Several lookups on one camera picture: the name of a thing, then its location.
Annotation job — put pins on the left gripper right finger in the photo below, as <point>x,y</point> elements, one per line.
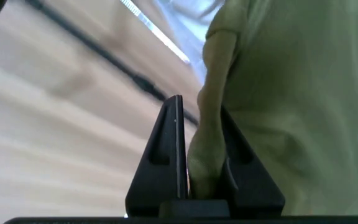
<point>250,186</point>

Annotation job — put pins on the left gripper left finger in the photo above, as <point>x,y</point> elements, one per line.
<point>163,180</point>

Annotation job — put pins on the green garment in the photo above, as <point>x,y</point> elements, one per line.
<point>291,109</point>

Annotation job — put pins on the black clothes rack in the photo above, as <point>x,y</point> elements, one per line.
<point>104,54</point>

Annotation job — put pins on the beige curtain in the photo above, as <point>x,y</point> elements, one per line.
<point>57,124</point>

